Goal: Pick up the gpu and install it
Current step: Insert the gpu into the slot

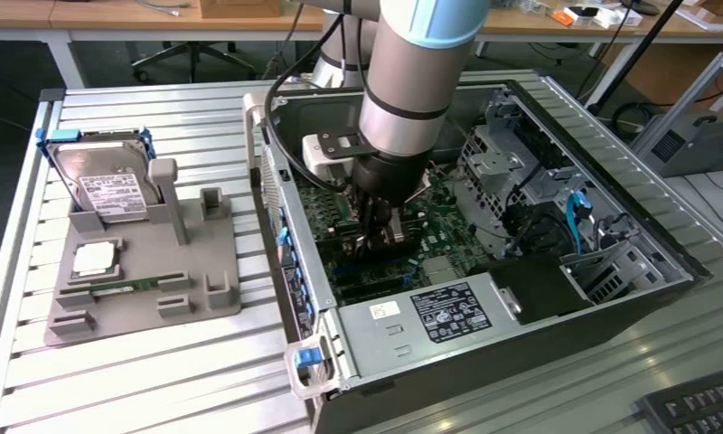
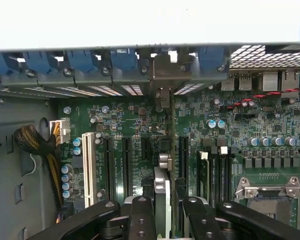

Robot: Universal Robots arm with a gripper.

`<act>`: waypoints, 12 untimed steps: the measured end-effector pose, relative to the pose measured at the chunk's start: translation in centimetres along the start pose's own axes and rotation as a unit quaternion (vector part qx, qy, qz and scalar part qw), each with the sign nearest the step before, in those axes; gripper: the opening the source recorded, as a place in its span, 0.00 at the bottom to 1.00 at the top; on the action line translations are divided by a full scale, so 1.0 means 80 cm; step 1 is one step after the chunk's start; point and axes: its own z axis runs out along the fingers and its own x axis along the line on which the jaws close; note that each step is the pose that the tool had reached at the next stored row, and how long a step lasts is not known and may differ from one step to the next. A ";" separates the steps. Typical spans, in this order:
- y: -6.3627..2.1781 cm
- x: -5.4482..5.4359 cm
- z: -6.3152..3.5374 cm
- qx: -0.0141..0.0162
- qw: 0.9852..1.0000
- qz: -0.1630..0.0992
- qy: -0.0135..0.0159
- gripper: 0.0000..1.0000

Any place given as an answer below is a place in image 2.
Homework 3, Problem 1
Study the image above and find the black RAM slot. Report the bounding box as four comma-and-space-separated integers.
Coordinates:
219, 146, 233, 203
210, 147, 221, 208

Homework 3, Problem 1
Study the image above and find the short black expansion slot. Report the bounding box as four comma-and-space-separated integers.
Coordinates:
140, 136, 152, 162

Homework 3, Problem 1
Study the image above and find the CPU socket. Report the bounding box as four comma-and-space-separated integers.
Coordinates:
233, 176, 300, 223

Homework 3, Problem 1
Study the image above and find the white PCI expansion slot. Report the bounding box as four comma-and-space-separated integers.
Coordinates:
81, 131, 97, 209

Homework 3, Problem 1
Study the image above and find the green Dell motherboard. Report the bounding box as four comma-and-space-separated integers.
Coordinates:
57, 84, 300, 233

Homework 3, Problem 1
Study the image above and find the white power connector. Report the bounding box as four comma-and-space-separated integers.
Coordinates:
49, 119, 72, 145

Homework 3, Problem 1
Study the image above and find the silver USB port block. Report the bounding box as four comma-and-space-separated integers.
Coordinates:
238, 71, 254, 91
220, 71, 236, 92

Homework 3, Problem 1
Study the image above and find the silver network port block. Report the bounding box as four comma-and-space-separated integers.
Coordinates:
280, 70, 300, 93
261, 71, 280, 92

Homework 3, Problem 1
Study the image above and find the blue slot retainer clip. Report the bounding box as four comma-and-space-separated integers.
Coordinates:
196, 45, 228, 73
0, 52, 19, 76
21, 50, 59, 75
109, 48, 141, 74
65, 49, 101, 74

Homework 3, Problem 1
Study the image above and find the open black PC case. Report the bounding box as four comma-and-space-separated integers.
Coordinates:
0, 41, 300, 240

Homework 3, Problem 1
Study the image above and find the thin white wire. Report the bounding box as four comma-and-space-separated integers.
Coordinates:
24, 153, 44, 176

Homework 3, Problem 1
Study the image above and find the yellow and black power wire bundle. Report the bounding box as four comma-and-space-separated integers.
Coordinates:
13, 124, 66, 226

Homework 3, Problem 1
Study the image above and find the red and black twisted wire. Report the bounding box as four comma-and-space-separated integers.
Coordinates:
226, 84, 300, 111

